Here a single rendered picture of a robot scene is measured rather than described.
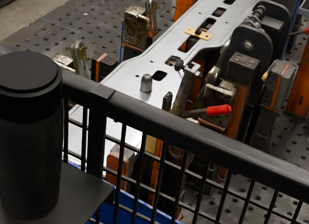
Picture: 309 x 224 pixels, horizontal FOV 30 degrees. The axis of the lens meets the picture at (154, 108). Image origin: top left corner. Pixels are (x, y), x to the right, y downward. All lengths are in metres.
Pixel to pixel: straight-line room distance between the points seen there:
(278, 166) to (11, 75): 0.27
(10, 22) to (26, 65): 3.16
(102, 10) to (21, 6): 1.48
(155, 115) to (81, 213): 0.14
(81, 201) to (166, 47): 1.09
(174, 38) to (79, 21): 0.70
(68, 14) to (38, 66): 1.88
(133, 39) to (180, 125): 1.23
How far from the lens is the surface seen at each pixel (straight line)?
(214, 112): 1.29
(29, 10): 3.83
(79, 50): 1.48
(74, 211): 0.66
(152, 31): 1.77
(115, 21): 2.39
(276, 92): 1.58
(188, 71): 1.26
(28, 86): 0.53
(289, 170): 0.57
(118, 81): 1.55
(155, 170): 1.33
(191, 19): 1.87
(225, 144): 0.58
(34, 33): 2.29
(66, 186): 0.68
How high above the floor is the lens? 1.93
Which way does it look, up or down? 39 degrees down
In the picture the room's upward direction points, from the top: 8 degrees clockwise
